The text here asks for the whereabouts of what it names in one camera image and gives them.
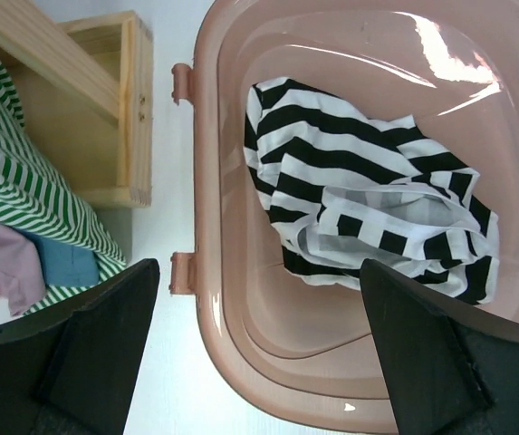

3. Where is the blue tank top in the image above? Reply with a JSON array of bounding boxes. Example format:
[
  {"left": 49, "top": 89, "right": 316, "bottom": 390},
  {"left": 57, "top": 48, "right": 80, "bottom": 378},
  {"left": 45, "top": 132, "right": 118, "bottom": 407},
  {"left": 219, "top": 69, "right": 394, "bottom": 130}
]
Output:
[{"left": 18, "top": 230, "right": 100, "bottom": 287}]

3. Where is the green white striped tank top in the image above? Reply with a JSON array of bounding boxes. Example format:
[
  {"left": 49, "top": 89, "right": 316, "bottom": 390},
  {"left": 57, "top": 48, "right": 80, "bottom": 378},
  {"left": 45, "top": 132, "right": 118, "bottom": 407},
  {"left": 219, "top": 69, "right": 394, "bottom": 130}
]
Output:
[{"left": 0, "top": 62, "right": 126, "bottom": 314}]

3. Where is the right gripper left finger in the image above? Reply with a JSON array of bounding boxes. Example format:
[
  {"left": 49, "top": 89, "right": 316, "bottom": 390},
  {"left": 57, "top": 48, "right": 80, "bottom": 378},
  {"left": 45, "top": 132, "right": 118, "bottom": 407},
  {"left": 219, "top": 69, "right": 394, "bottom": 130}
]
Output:
[{"left": 0, "top": 259, "right": 160, "bottom": 434}]

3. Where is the mauve tank top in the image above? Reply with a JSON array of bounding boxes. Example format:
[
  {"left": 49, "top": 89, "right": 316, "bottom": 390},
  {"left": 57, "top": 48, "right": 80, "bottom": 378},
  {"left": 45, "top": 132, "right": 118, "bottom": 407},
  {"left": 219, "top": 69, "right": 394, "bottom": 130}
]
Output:
[{"left": 0, "top": 224, "right": 46, "bottom": 316}]

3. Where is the pink plastic basin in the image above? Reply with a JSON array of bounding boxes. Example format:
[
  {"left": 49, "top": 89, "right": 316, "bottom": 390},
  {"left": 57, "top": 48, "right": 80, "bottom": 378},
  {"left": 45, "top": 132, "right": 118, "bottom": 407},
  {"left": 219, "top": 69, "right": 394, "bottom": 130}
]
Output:
[{"left": 171, "top": 1, "right": 519, "bottom": 433}]

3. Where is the wooden clothes rack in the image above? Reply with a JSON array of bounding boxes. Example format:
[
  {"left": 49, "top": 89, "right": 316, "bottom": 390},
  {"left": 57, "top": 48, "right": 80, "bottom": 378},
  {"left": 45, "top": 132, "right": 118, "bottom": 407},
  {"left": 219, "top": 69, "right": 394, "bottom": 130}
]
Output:
[{"left": 0, "top": 1, "right": 153, "bottom": 208}]

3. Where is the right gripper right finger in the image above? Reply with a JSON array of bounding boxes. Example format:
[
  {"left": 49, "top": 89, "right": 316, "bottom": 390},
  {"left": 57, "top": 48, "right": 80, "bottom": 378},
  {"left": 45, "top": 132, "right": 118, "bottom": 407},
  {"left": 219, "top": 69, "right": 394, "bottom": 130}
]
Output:
[{"left": 360, "top": 260, "right": 519, "bottom": 434}]

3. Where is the black white striped tank top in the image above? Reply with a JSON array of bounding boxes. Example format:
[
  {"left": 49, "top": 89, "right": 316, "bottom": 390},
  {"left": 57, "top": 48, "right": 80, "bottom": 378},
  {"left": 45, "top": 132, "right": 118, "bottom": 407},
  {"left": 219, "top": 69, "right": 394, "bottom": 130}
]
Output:
[{"left": 244, "top": 77, "right": 500, "bottom": 305}]

